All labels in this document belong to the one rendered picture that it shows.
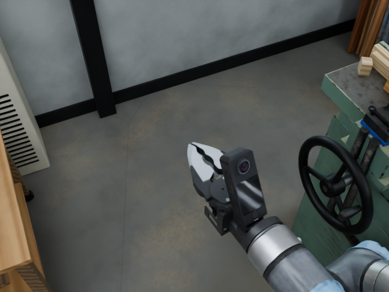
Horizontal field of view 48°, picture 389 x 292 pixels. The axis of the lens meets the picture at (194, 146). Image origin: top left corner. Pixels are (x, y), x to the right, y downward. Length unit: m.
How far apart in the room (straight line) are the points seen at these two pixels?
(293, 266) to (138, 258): 1.43
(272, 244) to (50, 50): 1.77
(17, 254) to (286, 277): 1.06
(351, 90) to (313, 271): 0.85
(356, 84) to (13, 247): 1.18
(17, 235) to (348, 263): 1.10
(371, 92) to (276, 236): 0.84
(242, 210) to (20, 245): 1.01
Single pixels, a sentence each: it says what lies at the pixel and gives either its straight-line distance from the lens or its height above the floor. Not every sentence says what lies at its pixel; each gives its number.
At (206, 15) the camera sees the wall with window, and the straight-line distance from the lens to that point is 2.43.
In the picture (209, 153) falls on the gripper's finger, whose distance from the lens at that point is 0.74.
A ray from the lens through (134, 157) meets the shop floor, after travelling 2.30.
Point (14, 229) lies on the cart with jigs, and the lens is 1.57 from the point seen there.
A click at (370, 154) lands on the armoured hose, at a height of 0.93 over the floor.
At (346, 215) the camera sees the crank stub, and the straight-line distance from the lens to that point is 1.15.
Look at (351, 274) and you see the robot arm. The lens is 0.75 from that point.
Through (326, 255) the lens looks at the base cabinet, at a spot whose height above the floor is 0.17.
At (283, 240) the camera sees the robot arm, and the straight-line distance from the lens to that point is 0.64.
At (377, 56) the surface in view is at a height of 0.94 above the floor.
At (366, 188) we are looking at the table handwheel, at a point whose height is 0.92.
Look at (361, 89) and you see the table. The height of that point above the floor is 0.90.
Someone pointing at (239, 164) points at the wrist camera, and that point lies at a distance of 0.62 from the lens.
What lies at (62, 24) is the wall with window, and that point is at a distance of 2.17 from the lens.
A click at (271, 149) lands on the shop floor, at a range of 2.34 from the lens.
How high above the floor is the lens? 1.82
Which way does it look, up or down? 52 degrees down
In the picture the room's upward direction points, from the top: straight up
